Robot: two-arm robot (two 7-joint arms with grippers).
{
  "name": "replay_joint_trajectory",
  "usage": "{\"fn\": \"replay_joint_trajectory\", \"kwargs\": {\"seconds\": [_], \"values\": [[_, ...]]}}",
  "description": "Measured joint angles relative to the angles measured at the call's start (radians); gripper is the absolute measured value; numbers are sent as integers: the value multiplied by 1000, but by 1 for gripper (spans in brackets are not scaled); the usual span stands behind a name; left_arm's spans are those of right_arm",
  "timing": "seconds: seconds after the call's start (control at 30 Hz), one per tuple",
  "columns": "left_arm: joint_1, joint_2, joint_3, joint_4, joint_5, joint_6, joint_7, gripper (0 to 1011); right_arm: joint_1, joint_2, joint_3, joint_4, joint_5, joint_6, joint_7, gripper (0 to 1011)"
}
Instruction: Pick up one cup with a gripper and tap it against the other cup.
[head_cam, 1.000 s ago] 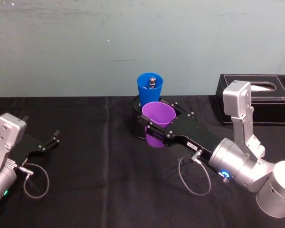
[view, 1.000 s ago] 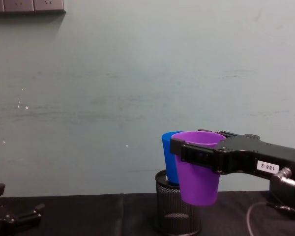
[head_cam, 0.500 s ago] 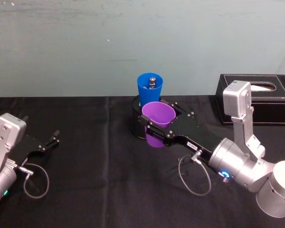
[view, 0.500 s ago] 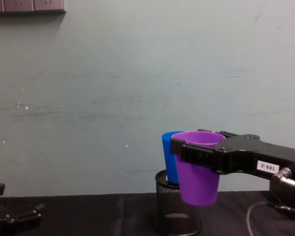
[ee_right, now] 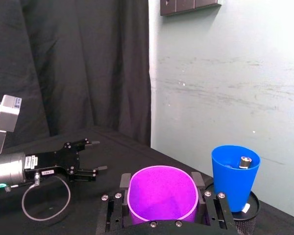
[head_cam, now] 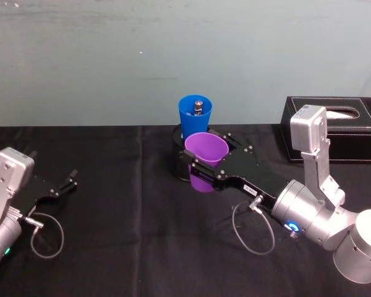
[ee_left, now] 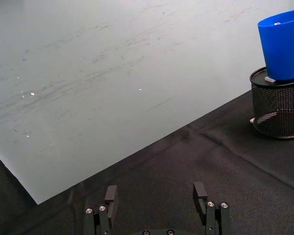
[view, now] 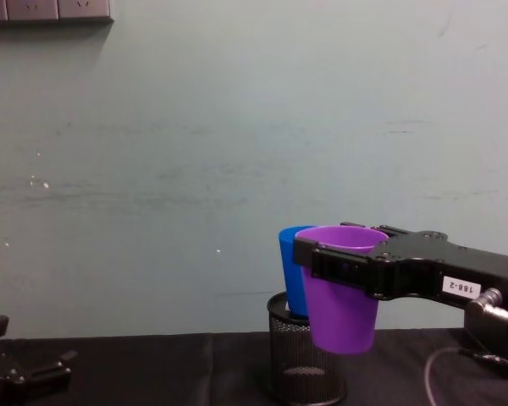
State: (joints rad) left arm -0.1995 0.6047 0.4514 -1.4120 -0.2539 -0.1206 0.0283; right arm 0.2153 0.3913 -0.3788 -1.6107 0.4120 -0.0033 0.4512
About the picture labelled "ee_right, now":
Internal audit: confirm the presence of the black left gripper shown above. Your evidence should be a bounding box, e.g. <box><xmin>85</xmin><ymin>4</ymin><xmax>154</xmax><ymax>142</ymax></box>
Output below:
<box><xmin>24</xmin><ymin>138</ymin><xmax>108</xmax><ymax>183</ymax></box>

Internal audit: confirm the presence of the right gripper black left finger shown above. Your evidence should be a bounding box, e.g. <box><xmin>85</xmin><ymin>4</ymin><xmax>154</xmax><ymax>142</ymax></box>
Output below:
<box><xmin>95</xmin><ymin>172</ymin><xmax>133</xmax><ymax>235</ymax></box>

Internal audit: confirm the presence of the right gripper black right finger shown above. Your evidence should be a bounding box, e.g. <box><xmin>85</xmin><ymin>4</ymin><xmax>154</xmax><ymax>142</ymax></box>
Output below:
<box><xmin>191</xmin><ymin>171</ymin><xmax>237</xmax><ymax>232</ymax></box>

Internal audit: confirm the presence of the purple plastic cup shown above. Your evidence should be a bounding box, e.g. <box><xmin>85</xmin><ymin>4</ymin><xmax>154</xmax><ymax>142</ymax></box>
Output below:
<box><xmin>126</xmin><ymin>165</ymin><xmax>199</xmax><ymax>225</ymax></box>

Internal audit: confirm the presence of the blue plastic cup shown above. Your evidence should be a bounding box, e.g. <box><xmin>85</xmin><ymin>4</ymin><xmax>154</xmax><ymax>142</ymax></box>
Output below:
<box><xmin>211</xmin><ymin>145</ymin><xmax>262</xmax><ymax>213</ymax></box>

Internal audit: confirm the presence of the black mesh container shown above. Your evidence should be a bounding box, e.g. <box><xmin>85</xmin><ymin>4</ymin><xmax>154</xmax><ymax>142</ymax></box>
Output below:
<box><xmin>204</xmin><ymin>182</ymin><xmax>260</xmax><ymax>235</ymax></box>

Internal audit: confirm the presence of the small silver and black cylinder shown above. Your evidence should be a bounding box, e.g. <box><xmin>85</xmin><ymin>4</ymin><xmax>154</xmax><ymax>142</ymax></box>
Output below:
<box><xmin>239</xmin><ymin>156</ymin><xmax>252</xmax><ymax>170</ymax></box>

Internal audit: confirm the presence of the black hanging curtain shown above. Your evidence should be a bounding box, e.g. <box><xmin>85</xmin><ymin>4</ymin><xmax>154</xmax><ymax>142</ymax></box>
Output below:
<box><xmin>0</xmin><ymin>0</ymin><xmax>152</xmax><ymax>150</ymax></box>

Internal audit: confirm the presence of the thin dark looped cable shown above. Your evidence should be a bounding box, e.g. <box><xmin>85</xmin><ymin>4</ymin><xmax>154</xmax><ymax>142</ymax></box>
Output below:
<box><xmin>21</xmin><ymin>172</ymin><xmax>72</xmax><ymax>221</ymax></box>

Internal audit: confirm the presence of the dark wall panel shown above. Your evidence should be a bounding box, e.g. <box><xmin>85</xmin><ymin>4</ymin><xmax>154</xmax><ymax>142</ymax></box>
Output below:
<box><xmin>160</xmin><ymin>0</ymin><xmax>222</xmax><ymax>17</ymax></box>

